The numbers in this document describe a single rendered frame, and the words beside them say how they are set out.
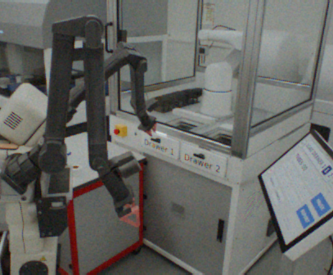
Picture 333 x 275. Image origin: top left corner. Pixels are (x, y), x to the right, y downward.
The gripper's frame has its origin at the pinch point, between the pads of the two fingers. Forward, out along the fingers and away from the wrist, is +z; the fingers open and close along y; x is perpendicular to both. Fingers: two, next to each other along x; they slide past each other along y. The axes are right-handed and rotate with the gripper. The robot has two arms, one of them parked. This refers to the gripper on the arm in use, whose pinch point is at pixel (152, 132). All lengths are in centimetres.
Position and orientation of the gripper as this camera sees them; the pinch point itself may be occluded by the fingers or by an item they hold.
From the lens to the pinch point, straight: 197.2
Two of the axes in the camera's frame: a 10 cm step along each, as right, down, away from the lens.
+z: 3.4, 6.2, 7.0
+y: 5.6, -7.4, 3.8
